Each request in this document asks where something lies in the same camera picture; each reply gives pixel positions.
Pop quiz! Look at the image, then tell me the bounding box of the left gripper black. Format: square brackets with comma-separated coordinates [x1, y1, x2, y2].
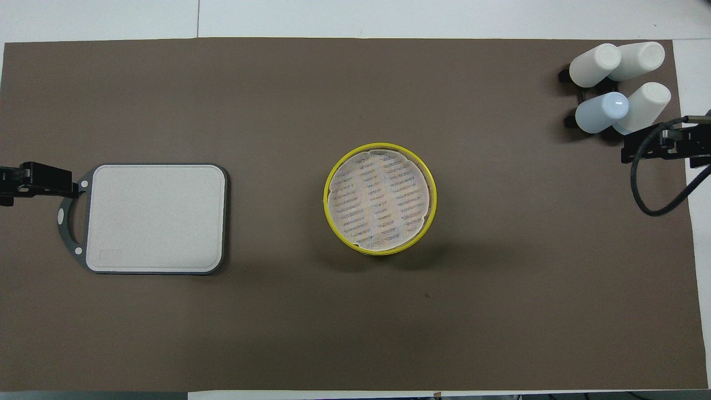
[0, 162, 79, 208]

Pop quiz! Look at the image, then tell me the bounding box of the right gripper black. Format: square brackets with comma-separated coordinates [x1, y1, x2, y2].
[621, 113, 711, 169]

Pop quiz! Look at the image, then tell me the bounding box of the yellow steamer lid woven top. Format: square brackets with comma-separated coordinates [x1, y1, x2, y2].
[324, 143, 438, 255]

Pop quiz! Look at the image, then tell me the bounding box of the white cup bluish rim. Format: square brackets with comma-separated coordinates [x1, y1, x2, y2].
[613, 82, 672, 137]

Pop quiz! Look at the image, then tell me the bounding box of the light blue plastic cup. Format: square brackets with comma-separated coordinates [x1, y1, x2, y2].
[575, 92, 630, 134]

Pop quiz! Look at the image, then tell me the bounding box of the black cup rack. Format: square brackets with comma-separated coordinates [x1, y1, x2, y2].
[558, 66, 622, 131]

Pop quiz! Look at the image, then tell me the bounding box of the white plastic cup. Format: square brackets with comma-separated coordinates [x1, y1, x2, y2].
[608, 42, 666, 82]
[569, 43, 622, 88]

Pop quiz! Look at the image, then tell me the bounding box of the brown table mat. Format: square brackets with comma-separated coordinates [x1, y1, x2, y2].
[0, 37, 707, 392]

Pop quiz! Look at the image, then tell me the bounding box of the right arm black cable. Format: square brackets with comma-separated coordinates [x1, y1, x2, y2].
[630, 116, 711, 218]

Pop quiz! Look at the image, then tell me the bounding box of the white cutting board grey frame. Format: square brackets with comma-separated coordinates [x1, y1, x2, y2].
[57, 163, 229, 276]

